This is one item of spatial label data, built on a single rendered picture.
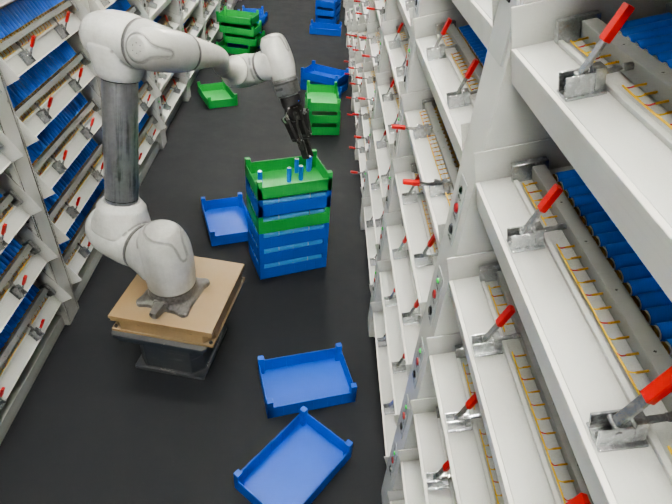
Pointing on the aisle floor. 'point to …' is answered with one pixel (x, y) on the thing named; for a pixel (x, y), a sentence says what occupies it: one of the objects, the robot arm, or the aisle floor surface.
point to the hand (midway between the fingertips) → (305, 148)
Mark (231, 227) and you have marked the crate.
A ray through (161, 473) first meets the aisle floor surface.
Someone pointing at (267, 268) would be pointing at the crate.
